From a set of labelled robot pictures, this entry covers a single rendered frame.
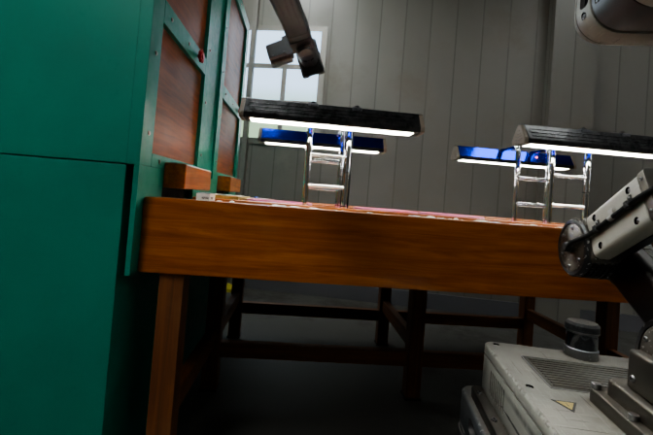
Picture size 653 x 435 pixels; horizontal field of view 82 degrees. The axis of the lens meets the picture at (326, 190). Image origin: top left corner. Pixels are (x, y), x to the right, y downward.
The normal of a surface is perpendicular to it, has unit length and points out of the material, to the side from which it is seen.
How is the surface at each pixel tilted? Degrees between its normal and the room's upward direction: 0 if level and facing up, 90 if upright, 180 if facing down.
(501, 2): 90
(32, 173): 90
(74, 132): 90
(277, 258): 90
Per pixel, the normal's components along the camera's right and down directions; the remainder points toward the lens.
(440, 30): -0.13, -0.04
